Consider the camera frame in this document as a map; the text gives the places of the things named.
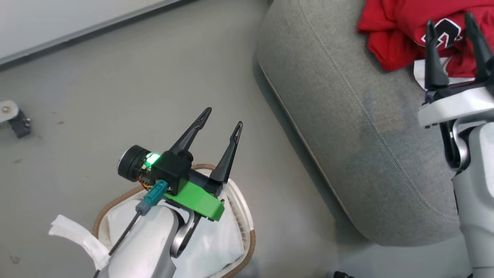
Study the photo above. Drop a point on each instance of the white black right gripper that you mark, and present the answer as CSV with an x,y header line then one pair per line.
x,y
455,102

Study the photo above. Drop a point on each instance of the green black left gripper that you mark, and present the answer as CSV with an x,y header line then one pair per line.
x,y
197,200

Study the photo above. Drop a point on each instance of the red t-shirt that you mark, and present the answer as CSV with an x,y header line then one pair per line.
x,y
393,23

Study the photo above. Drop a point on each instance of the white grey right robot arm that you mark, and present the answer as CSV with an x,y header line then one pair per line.
x,y
478,193

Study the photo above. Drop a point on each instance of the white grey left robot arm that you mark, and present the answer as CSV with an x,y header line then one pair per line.
x,y
146,239

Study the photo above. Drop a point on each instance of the grey sofa cushion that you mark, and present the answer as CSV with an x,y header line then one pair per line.
x,y
347,116

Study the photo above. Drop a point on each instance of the white lined laundry basket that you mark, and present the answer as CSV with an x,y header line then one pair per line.
x,y
231,247

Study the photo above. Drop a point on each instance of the white fabric basket tag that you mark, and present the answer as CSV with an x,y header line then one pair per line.
x,y
77,236

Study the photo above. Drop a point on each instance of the black caster wheel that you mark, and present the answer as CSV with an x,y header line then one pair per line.
x,y
9,111

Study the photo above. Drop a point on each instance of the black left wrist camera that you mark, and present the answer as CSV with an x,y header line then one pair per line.
x,y
170,170

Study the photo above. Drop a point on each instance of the grey metal partition frame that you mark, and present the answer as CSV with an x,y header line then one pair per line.
x,y
77,33

